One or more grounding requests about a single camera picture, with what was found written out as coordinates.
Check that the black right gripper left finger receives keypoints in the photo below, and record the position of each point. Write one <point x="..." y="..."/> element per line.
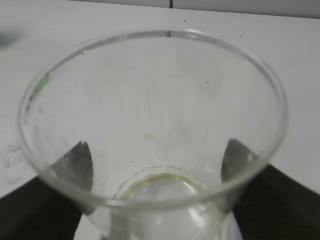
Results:
<point x="35" y="211"/>

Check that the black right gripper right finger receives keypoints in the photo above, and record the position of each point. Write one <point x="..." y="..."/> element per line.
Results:
<point x="273" y="206"/>

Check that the transparent plastic cup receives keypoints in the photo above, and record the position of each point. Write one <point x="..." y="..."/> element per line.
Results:
<point x="155" y="134"/>

